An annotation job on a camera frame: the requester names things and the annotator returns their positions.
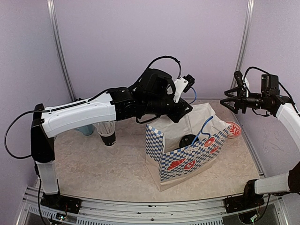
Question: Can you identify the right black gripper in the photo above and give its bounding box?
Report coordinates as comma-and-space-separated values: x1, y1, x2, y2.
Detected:
221, 85, 270, 113

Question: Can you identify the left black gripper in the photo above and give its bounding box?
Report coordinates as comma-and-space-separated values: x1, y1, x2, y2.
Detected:
144, 94, 194, 123

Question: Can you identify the black plastic cup lid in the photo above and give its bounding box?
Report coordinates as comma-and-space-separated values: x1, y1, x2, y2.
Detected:
179, 134, 199, 148

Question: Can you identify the checkered paper takeout bag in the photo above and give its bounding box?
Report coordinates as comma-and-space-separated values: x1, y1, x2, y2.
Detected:
145, 103, 230, 191

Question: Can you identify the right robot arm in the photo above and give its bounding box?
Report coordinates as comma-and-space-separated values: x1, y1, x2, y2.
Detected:
220, 71, 300, 208

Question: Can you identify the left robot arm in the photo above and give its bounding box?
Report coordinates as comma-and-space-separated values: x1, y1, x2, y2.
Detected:
30, 68, 195, 209

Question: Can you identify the red patterned small bowl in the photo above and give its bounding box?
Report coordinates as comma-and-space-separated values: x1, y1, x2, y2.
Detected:
226, 121, 242, 139

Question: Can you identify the bundle of wrapped white straws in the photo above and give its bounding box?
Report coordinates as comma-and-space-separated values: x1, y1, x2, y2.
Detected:
93, 121, 116, 137

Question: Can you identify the black paper cup with straws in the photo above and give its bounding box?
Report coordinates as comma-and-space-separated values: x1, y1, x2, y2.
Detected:
99, 131, 116, 146

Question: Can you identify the light blue ceramic mug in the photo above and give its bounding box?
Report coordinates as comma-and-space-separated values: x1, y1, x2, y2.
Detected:
75, 124, 94, 136

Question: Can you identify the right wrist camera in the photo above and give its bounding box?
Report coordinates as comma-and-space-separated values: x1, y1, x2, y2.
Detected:
234, 71, 250, 92

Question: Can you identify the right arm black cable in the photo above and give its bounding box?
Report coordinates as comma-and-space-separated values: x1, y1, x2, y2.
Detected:
242, 67, 300, 113

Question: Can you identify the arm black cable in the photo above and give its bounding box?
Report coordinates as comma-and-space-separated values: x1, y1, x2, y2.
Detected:
242, 67, 300, 113
4, 55, 182, 159

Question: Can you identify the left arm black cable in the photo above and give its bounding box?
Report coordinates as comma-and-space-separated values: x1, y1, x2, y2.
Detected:
4, 55, 182, 159

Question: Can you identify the right aluminium corner post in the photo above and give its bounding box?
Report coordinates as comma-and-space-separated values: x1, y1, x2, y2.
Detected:
231, 0, 255, 89

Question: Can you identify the aluminium corner post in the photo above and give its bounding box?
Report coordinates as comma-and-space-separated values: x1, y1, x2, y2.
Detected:
231, 0, 255, 89
47, 0, 76, 102

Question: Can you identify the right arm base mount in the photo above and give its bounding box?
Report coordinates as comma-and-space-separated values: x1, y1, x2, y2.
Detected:
224, 179, 264, 213

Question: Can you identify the aluminium front rail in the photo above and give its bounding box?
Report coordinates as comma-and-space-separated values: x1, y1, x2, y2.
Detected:
14, 187, 290, 225

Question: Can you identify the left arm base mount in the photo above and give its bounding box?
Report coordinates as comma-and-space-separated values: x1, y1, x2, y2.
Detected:
40, 194, 82, 214

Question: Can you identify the left aluminium corner post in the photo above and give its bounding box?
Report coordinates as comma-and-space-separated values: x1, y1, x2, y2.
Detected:
47, 0, 76, 102

